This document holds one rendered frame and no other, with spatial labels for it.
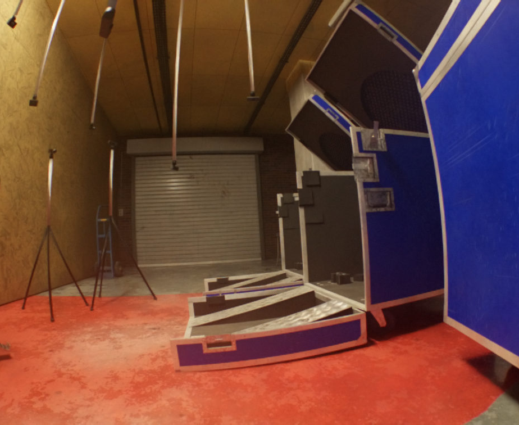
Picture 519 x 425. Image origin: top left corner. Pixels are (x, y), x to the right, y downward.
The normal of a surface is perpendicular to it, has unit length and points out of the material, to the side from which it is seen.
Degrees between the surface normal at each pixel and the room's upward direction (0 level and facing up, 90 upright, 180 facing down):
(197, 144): 90
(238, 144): 90
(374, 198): 90
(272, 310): 90
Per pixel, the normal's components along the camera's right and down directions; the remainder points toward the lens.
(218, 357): 0.16, -0.10
